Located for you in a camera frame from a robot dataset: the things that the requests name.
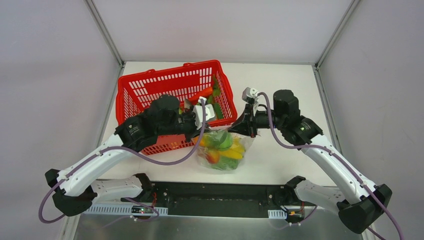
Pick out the yellow banana toy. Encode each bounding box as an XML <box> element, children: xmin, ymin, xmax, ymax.
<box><xmin>218</xmin><ymin>137</ymin><xmax>246</xmax><ymax>160</ymax></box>

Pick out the green bell pepper toy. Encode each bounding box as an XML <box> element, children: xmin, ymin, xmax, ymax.
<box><xmin>207</xmin><ymin>129</ymin><xmax>233</xmax><ymax>150</ymax></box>

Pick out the clear zip top bag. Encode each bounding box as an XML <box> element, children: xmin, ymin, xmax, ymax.
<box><xmin>191</xmin><ymin>128</ymin><xmax>255</xmax><ymax>172</ymax></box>

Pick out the green napa cabbage toy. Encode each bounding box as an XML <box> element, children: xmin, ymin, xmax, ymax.
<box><xmin>211</xmin><ymin>156</ymin><xmax>241</xmax><ymax>171</ymax></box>

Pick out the green orange mango toy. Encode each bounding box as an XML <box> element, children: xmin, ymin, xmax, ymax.
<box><xmin>192</xmin><ymin>134</ymin><xmax>213</xmax><ymax>148</ymax></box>

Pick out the red peach toy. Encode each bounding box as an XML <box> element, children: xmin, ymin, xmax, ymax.
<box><xmin>205</xmin><ymin>149</ymin><xmax>221</xmax><ymax>165</ymax></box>

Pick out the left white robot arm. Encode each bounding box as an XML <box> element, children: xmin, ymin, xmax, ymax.
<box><xmin>45</xmin><ymin>94</ymin><xmax>208</xmax><ymax>217</ymax></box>

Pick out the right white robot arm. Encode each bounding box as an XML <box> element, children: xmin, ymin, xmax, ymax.
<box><xmin>229</xmin><ymin>87</ymin><xmax>393</xmax><ymax>234</ymax></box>

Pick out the orange carrot toy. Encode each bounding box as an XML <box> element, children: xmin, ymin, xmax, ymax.
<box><xmin>188</xmin><ymin>86</ymin><xmax>214</xmax><ymax>105</ymax></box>

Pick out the red plastic shopping basket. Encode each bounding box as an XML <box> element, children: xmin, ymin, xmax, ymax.
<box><xmin>115</xmin><ymin>60</ymin><xmax>238</xmax><ymax>155</ymax></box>

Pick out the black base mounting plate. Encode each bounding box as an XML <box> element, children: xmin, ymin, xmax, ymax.
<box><xmin>142</xmin><ymin>181</ymin><xmax>301</xmax><ymax>218</ymax></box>

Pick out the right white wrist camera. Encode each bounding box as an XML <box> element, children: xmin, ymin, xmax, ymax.
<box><xmin>241</xmin><ymin>87</ymin><xmax>259</xmax><ymax>114</ymax></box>

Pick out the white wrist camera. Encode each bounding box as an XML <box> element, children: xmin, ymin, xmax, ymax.
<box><xmin>241</xmin><ymin>87</ymin><xmax>259</xmax><ymax>114</ymax></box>
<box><xmin>192</xmin><ymin>96</ymin><xmax>218</xmax><ymax>130</ymax></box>

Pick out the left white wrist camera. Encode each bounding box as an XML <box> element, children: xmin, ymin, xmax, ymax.
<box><xmin>192</xmin><ymin>96</ymin><xmax>218</xmax><ymax>130</ymax></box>

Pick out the left aluminium frame post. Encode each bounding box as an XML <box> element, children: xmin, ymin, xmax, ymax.
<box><xmin>84</xmin><ymin>0</ymin><xmax>125</xmax><ymax>68</ymax></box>

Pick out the aluminium frame post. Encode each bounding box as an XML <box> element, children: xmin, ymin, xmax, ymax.
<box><xmin>314</xmin><ymin>0</ymin><xmax>362</xmax><ymax>70</ymax></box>
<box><xmin>84</xmin><ymin>0</ymin><xmax>125</xmax><ymax>68</ymax></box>

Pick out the right aluminium frame post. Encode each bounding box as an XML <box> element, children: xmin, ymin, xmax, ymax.
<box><xmin>314</xmin><ymin>0</ymin><xmax>362</xmax><ymax>70</ymax></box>

